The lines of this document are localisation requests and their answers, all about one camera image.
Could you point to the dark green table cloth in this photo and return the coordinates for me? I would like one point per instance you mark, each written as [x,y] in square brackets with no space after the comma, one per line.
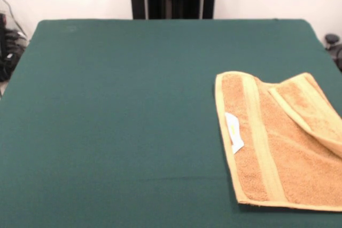
[80,105]

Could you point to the tan terry towel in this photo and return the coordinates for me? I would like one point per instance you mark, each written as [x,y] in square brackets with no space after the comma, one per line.
[280,158]

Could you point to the dark pedestal foot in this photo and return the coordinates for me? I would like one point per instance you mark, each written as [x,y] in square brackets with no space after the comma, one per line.
[331,38]
[13,43]

